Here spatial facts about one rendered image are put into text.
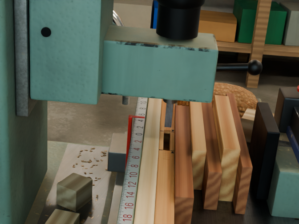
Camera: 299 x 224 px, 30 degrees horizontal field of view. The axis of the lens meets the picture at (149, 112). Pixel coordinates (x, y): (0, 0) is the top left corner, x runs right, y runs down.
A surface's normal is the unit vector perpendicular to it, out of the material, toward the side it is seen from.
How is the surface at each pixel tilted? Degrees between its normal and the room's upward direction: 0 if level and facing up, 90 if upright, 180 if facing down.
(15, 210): 90
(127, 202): 0
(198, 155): 90
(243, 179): 90
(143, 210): 0
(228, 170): 90
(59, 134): 0
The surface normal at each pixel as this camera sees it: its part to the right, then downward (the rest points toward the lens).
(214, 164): 0.07, -0.91
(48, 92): -0.04, 0.40
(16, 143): 1.00, 0.08
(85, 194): 0.87, 0.25
